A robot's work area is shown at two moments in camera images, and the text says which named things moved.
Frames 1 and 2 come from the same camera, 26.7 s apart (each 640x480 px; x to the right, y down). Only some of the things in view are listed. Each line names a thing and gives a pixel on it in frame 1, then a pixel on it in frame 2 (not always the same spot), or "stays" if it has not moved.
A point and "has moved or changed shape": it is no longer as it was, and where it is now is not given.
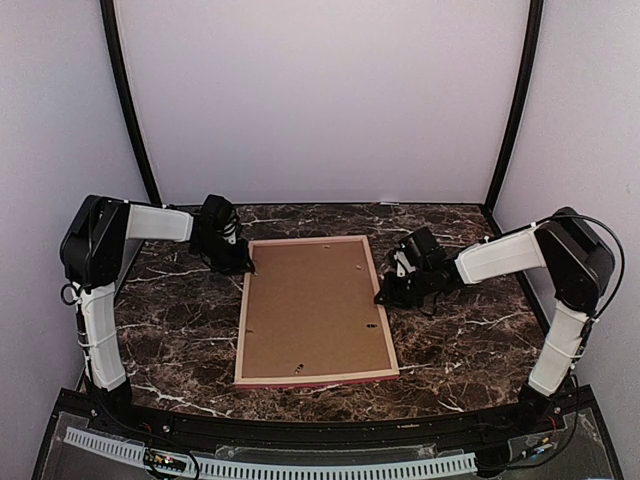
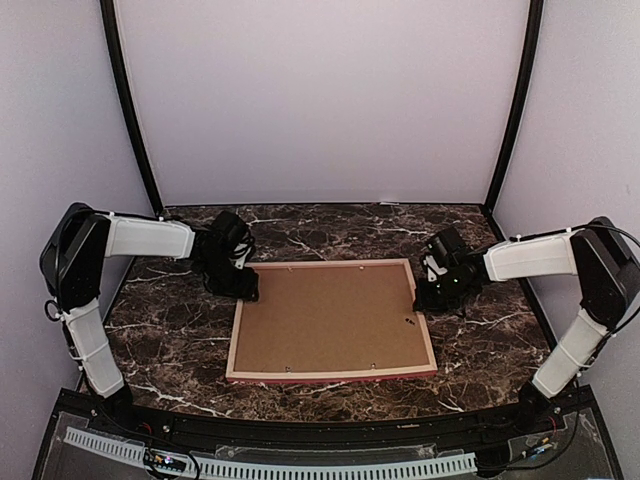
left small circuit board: x=163 y=461 stays
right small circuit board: x=538 y=447 stays
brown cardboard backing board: x=313 y=308 has moved or changed shape
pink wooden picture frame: x=370 y=374 to x=327 y=376
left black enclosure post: x=108 y=9 stays
